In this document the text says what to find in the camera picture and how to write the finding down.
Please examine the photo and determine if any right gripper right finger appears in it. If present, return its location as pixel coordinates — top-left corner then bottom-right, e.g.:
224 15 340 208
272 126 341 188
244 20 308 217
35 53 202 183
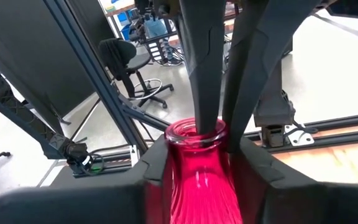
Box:
233 138 358 224

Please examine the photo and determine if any background wooden workbench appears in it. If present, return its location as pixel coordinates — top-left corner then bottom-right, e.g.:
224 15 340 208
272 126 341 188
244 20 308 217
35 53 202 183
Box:
104 0 241 68

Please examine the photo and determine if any silver arm base bracket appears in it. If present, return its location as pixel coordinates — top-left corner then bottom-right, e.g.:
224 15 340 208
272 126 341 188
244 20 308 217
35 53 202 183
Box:
283 123 316 147

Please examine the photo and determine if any black divider panel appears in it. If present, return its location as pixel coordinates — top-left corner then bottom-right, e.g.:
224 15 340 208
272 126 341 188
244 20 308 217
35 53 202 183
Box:
0 0 114 118

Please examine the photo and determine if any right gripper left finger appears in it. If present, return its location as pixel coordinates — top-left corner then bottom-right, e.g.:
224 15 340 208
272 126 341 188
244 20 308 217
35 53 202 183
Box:
0 135 170 224

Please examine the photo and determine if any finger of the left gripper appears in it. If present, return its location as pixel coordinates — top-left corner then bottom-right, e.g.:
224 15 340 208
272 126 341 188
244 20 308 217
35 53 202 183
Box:
178 0 226 134
222 0 321 153

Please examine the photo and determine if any red ribbed glass bottle vase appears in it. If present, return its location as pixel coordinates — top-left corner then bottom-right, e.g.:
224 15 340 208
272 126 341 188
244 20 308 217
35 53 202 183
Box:
144 117 245 224

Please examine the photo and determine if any black office chair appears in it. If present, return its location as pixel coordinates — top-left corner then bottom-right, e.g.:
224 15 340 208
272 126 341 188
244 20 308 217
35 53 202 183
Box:
97 37 175 110

